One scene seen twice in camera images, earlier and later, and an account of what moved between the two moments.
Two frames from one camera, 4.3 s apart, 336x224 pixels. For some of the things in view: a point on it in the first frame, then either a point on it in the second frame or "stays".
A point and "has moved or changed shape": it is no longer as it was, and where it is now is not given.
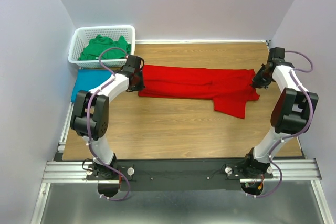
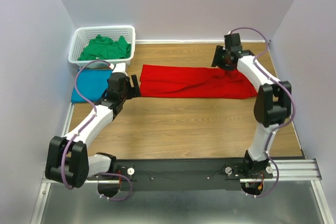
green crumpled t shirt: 96,45 stays
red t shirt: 230,89 has moved or changed shape
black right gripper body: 261,80 → 219,59
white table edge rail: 199,41 stays
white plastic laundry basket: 83,35 stays
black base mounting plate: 180,174 stays
